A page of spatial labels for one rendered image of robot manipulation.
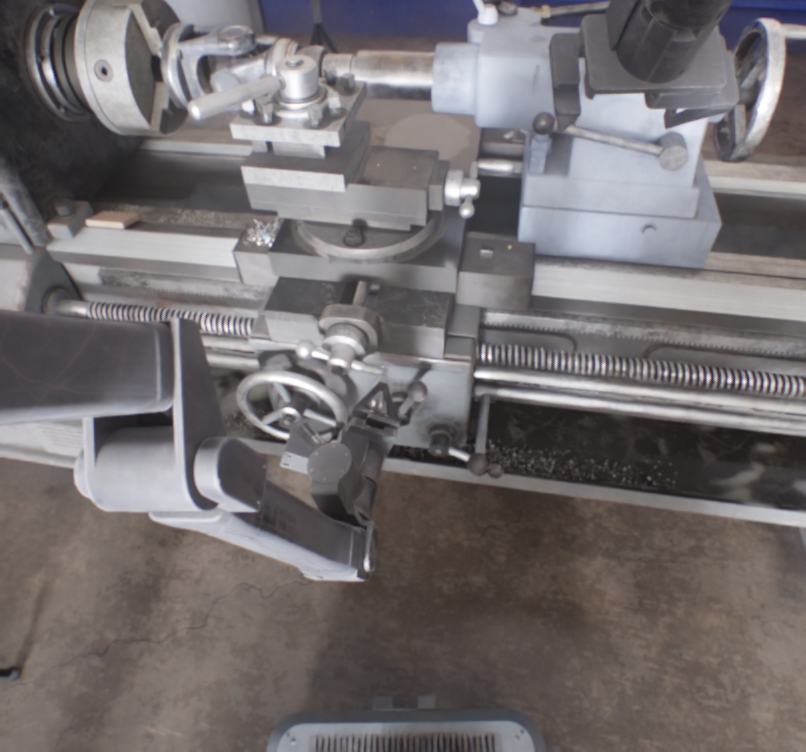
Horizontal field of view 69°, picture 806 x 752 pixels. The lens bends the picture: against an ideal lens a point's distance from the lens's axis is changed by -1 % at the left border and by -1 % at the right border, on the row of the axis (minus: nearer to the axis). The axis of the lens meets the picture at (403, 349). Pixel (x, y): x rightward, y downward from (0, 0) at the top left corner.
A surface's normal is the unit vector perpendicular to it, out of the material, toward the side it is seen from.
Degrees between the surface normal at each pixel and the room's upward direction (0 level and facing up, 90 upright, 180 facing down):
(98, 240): 36
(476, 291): 90
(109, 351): 73
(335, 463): 11
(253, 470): 79
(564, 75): 30
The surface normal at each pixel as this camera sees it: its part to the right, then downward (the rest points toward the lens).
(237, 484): 0.97, -0.07
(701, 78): -0.03, -0.19
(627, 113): -0.18, 0.56
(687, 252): -0.18, 0.74
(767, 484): -0.04, -0.66
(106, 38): -0.15, 0.08
